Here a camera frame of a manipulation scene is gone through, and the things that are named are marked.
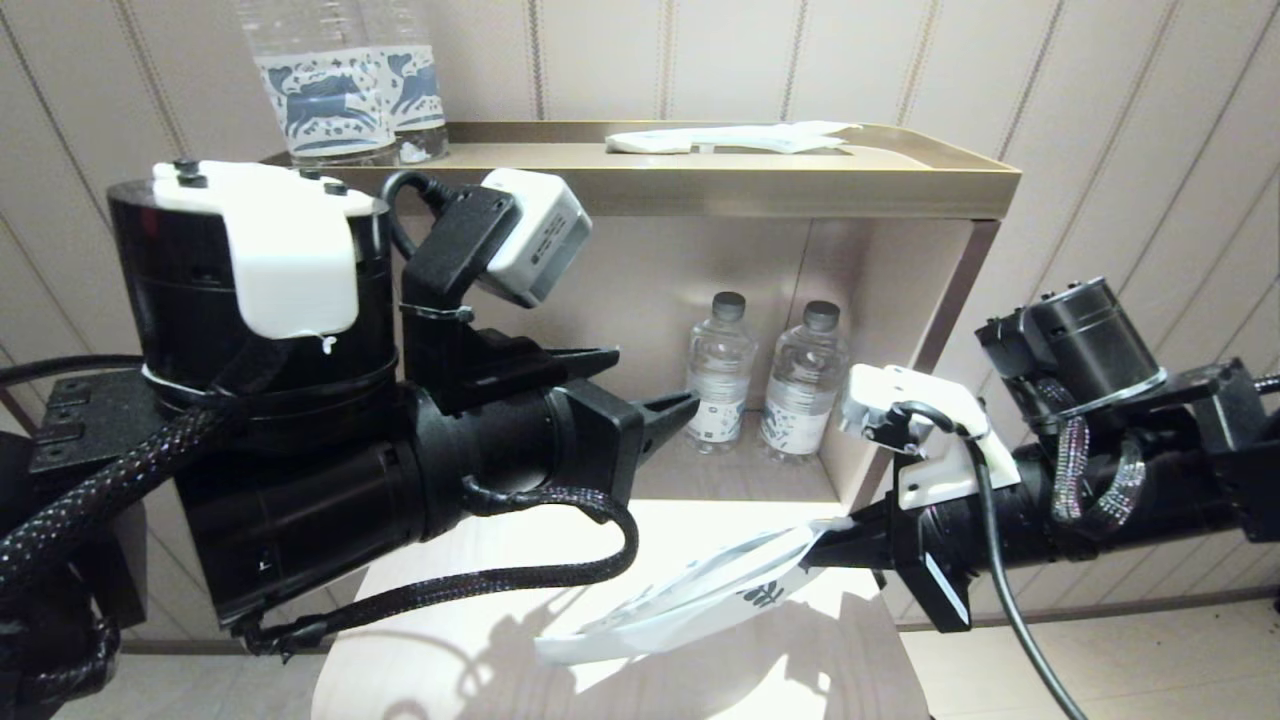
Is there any black camera cable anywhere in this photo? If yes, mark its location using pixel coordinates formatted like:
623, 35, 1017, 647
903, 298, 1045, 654
890, 400, 1091, 720
380, 170, 471, 261

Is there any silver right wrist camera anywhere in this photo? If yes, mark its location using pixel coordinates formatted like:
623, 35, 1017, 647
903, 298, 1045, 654
840, 365, 903, 441

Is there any smooth black left arm cable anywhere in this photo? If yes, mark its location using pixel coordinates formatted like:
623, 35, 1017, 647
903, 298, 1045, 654
0, 355, 146, 388

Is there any braided arm cable sleeve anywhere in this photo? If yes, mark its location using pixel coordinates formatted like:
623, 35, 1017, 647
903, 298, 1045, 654
0, 405, 641, 720
1040, 380, 1146, 531

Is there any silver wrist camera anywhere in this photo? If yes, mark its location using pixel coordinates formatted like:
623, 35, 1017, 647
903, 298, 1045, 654
480, 168, 594, 309
840, 365, 903, 441

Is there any black right camera cable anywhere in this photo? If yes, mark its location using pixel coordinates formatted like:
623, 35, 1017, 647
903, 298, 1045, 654
890, 400, 1091, 720

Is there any braided left arm cable sleeve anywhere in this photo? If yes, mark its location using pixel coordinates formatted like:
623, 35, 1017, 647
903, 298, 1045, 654
0, 405, 641, 720

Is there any white left arm joint cover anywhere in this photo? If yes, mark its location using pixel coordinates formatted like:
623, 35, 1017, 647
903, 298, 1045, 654
152, 160, 386, 341

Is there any small clear water bottle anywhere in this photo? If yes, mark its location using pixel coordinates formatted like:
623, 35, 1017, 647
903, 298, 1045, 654
757, 300, 851, 464
684, 291, 756, 456

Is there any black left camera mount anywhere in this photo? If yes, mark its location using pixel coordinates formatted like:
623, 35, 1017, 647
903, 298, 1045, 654
400, 185, 561, 413

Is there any white leaf-print plastic bag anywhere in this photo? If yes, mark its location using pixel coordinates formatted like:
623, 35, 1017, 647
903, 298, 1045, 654
535, 518, 856, 666

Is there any large bottle blue deer label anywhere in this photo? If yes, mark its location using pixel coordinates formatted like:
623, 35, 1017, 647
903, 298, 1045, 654
358, 0, 451, 163
235, 0, 401, 166

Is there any black left camera cable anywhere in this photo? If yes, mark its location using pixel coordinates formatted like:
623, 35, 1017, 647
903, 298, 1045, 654
380, 170, 471, 261

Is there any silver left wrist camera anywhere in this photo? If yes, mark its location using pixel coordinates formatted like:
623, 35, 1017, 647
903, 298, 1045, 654
480, 168, 594, 309

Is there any white packet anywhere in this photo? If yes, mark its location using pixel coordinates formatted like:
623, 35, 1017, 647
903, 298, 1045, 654
690, 121, 863, 155

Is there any braided right arm cable sleeve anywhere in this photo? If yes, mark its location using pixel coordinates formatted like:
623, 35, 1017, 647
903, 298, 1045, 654
1040, 380, 1146, 531

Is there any bronze open shelf unit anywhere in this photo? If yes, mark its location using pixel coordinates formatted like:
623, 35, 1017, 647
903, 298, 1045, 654
262, 121, 1022, 511

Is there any white folded sachet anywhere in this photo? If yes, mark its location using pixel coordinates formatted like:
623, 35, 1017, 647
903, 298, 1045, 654
605, 133, 693, 155

